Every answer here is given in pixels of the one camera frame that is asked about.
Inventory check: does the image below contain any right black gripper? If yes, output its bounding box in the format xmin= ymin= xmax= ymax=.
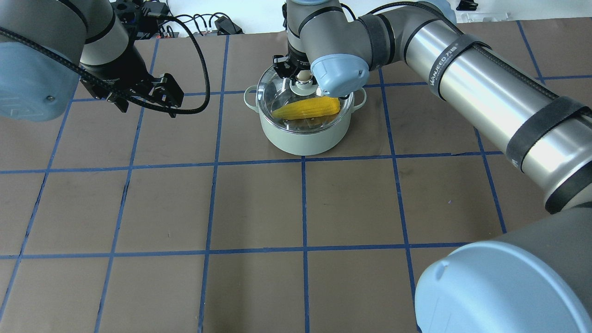
xmin=272 ymin=54 xmax=310 ymax=79

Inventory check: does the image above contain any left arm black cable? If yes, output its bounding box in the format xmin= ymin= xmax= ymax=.
xmin=0 ymin=13 xmax=211 ymax=115

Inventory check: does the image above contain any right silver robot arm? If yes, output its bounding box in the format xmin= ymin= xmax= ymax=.
xmin=280 ymin=0 xmax=592 ymax=333

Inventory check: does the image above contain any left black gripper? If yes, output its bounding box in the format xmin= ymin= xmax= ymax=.
xmin=80 ymin=55 xmax=184 ymax=113

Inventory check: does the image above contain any pale green cooking pot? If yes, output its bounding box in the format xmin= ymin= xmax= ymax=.
xmin=243 ymin=70 xmax=367 ymax=156

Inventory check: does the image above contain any glass pot lid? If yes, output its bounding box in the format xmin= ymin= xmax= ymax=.
xmin=254 ymin=67 xmax=355 ymax=134

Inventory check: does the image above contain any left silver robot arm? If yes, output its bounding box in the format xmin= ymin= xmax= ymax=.
xmin=1 ymin=0 xmax=183 ymax=122

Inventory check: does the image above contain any black power adapter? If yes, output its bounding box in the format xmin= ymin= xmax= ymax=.
xmin=214 ymin=16 xmax=244 ymax=36

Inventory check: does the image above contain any yellow corn cob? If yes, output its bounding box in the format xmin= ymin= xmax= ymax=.
xmin=271 ymin=96 xmax=341 ymax=120

